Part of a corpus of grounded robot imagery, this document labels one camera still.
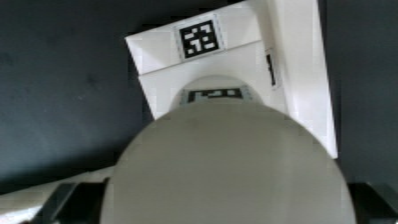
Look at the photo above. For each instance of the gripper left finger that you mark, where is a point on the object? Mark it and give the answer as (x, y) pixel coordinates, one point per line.
(73, 205)

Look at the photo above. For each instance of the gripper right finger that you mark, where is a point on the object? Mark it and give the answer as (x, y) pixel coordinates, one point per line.
(375, 203)

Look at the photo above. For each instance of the white lamp bulb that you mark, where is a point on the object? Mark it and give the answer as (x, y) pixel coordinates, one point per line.
(224, 166)

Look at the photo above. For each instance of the white lamp base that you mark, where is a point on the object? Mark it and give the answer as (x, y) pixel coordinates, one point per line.
(203, 59)

